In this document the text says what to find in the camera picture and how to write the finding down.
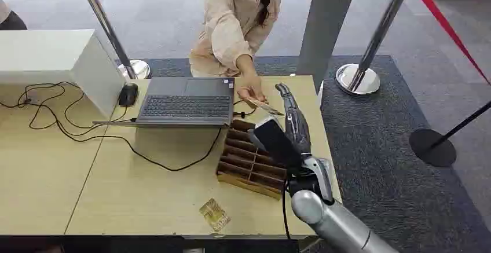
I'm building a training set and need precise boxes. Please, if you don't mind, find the person at picture edge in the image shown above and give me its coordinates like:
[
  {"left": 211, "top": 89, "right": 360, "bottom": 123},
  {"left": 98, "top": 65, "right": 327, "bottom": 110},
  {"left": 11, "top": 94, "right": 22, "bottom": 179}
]
[{"left": 0, "top": 0, "right": 28, "bottom": 31}]

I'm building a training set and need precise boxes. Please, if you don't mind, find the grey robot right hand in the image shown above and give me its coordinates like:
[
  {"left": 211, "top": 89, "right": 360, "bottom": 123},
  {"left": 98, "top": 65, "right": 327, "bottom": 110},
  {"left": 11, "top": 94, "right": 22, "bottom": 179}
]
[{"left": 274, "top": 82, "right": 313, "bottom": 156}]

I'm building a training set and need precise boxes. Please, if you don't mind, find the dark grey laptop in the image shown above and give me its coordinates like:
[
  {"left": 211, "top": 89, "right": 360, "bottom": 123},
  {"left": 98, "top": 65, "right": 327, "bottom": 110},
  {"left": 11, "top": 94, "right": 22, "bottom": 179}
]
[{"left": 93, "top": 76, "right": 236, "bottom": 128}]

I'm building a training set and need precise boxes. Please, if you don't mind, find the short black cable with plug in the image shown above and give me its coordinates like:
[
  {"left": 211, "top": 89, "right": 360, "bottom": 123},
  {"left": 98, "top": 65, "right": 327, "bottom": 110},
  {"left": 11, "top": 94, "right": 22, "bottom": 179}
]
[{"left": 233, "top": 100, "right": 257, "bottom": 120}]

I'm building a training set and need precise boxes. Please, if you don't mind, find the long black power cable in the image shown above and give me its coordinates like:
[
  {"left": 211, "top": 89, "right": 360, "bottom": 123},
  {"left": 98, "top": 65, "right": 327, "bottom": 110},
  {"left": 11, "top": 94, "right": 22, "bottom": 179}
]
[{"left": 0, "top": 82, "right": 224, "bottom": 172}]

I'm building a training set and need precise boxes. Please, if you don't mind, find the black computer mouse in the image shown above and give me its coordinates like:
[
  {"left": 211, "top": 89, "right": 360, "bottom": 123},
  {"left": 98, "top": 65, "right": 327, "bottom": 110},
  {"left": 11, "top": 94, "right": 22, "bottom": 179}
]
[{"left": 118, "top": 83, "right": 139, "bottom": 108}]

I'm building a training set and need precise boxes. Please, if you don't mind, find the white cabinet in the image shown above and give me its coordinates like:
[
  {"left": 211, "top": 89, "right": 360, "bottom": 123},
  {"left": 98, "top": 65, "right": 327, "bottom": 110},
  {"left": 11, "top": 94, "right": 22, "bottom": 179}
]
[{"left": 0, "top": 29, "right": 127, "bottom": 120}]

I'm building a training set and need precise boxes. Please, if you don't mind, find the person in beige top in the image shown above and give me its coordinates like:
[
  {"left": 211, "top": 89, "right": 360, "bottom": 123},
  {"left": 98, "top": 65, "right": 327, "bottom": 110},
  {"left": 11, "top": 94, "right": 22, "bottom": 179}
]
[{"left": 188, "top": 0, "right": 282, "bottom": 79}]

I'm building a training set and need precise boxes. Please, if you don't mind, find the chrome stanchion post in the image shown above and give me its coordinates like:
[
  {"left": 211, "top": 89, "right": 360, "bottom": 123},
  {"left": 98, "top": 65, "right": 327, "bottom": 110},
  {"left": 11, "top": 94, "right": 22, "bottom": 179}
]
[
  {"left": 74, "top": 0, "right": 152, "bottom": 80},
  {"left": 335, "top": 0, "right": 414, "bottom": 97}
]

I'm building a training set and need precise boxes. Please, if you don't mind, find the wooden card box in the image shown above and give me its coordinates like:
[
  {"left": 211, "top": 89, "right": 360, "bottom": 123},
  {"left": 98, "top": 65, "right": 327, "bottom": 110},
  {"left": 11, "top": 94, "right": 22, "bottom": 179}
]
[{"left": 215, "top": 119, "right": 288, "bottom": 201}]

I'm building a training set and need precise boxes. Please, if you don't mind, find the person's right hand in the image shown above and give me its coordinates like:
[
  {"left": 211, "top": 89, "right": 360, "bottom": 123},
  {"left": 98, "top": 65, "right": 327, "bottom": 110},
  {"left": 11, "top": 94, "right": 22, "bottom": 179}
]
[{"left": 236, "top": 75, "right": 269, "bottom": 105}]

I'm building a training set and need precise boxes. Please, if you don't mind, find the black stanchion post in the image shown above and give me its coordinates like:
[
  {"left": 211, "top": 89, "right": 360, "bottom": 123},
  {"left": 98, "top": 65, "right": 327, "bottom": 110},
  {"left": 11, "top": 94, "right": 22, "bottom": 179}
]
[{"left": 409, "top": 101, "right": 491, "bottom": 168}]

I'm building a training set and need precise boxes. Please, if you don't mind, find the red barrier rope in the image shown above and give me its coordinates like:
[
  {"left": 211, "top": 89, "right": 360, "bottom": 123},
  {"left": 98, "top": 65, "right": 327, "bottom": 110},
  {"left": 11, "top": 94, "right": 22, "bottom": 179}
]
[{"left": 409, "top": 0, "right": 491, "bottom": 85}]

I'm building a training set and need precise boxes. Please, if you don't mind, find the gold patterned card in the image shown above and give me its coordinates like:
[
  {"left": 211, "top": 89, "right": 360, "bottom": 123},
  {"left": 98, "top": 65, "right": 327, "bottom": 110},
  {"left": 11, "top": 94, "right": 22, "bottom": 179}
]
[
  {"left": 199, "top": 198, "right": 232, "bottom": 233},
  {"left": 245, "top": 97, "right": 285, "bottom": 117}
]

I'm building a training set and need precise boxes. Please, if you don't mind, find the grey metal pillar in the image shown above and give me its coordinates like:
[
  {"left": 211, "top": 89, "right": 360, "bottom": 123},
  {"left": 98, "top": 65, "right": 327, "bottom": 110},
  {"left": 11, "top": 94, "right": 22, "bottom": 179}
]
[{"left": 296, "top": 0, "right": 361, "bottom": 91}]

